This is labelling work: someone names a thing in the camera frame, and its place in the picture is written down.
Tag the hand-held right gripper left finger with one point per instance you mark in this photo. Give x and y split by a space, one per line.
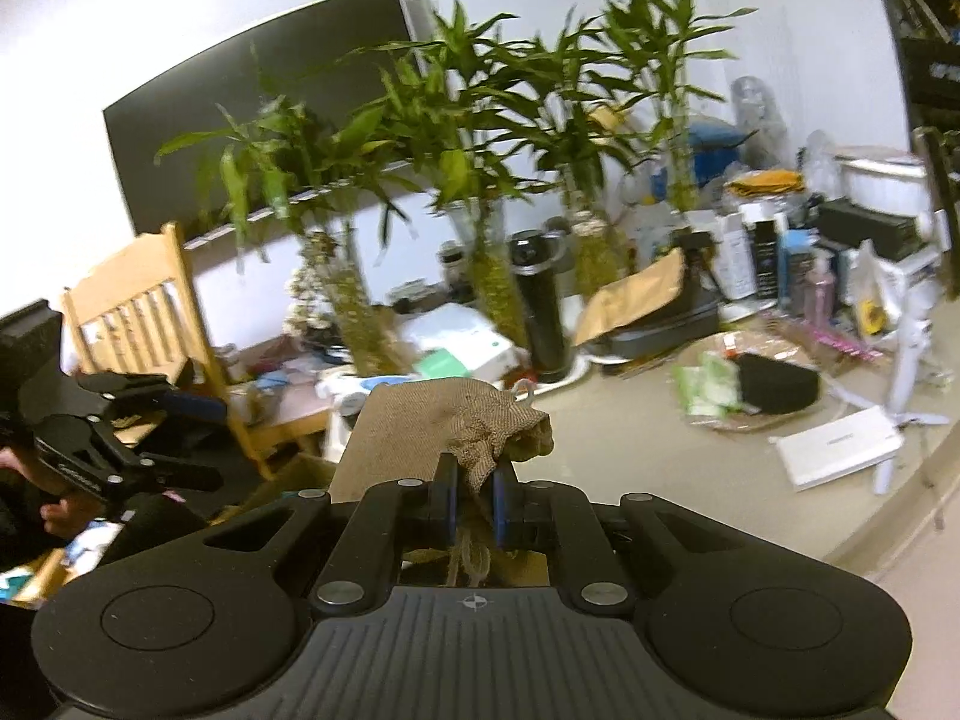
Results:
452 502

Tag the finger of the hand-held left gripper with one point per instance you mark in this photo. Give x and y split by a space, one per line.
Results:
180 476
195 406

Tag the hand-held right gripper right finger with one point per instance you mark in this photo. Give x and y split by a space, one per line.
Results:
501 510

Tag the brown cardboard box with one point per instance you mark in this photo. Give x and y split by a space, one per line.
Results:
300 476

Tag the black soft pouch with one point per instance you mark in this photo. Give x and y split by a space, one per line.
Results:
780 386

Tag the person's left hand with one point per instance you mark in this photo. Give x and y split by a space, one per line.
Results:
64 519

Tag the wooden chair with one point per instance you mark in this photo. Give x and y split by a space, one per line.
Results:
135 315

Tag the white tray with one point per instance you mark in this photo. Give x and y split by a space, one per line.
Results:
577 371

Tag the white tissue packet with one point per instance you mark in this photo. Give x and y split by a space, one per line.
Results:
465 330

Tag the lucky bamboo in glass vase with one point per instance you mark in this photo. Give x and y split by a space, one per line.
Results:
345 315
600 255
495 285
679 165

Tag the black thermos bottle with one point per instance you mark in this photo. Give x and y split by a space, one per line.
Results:
544 315

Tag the green white packet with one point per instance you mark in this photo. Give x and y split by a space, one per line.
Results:
720 382
690 394

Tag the black zip case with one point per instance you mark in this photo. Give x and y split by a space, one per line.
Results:
675 334

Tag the brown paper envelope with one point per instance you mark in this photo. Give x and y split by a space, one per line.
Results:
630 296

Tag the wicker tray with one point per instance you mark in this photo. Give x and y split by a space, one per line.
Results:
750 420

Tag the white flat box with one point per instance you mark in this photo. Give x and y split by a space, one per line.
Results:
832 450

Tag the white carton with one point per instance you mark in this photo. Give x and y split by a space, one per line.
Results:
739 255

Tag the black carton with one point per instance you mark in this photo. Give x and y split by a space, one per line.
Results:
766 262

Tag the blue carton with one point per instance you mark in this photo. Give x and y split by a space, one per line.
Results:
795 270

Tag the pink comb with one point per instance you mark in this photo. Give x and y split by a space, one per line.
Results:
847 349

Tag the pink soap bottle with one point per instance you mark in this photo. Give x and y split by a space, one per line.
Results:
821 292

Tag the yellow cloth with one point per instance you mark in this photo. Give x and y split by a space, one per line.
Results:
769 184

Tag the white plastic bag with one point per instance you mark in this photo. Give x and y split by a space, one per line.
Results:
874 307

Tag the white handheld gimbal tripod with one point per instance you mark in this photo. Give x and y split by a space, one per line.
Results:
907 367

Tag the long black box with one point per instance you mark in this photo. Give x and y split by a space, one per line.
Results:
862 229

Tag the foil food container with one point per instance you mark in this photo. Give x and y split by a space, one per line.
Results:
881 184

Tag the dark metal shelf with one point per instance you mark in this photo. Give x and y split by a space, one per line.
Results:
930 52

